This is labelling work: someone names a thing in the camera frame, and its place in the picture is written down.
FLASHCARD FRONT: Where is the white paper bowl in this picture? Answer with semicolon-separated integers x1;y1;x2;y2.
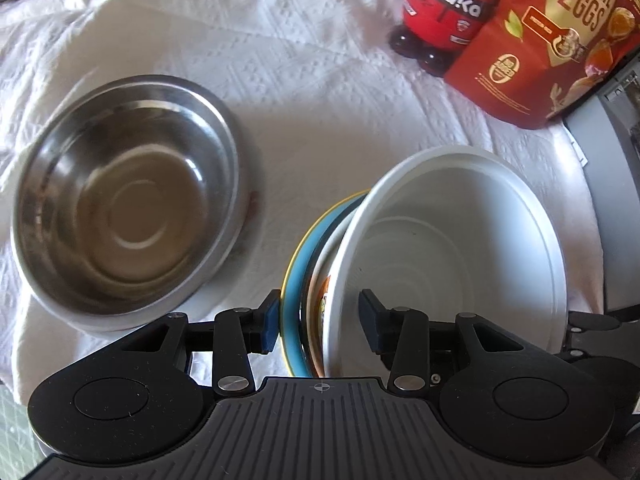
299;146;567;377

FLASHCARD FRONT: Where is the grey appliance at right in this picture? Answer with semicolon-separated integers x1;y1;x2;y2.
563;55;639;311

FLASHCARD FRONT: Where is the red quail eggs bag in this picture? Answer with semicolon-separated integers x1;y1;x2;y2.
445;0;639;129

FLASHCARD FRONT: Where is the blue plate yellow rim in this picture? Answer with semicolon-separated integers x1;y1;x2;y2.
280;190;368;377

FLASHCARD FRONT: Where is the red waka bear figurine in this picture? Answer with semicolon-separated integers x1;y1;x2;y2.
387;0;499;77

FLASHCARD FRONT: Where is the stainless steel bowl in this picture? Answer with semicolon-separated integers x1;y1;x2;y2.
11;75;250;333

